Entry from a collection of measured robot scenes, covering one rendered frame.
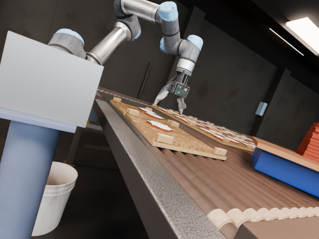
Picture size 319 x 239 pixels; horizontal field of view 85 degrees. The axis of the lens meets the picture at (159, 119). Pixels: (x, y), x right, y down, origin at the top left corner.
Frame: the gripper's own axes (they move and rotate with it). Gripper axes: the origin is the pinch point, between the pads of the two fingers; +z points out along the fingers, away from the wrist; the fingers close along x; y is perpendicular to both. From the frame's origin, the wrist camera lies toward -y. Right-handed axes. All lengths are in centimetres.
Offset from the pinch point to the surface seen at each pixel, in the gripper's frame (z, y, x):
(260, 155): 3.0, 27.8, 35.9
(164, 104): 13, -274, 108
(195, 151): 8.5, 26.4, 5.0
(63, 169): 71, -53, -39
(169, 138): 6.2, 27.4, -7.2
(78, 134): 69, -121, -38
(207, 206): 10, 55, -9
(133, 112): 7.8, -11.3, -12.6
